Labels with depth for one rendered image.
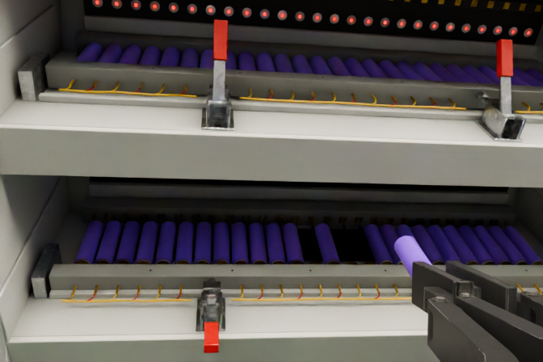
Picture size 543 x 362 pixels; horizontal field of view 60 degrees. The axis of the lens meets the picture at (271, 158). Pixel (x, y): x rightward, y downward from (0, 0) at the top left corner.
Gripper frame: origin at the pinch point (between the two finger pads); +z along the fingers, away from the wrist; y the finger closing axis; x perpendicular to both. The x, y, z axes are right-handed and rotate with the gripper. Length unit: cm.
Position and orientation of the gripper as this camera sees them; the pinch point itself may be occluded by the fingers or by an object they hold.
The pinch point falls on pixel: (460, 296)
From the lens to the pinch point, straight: 33.7
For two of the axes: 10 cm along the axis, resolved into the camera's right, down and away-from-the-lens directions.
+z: -1.4, -0.1, 9.9
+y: -9.9, -0.2, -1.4
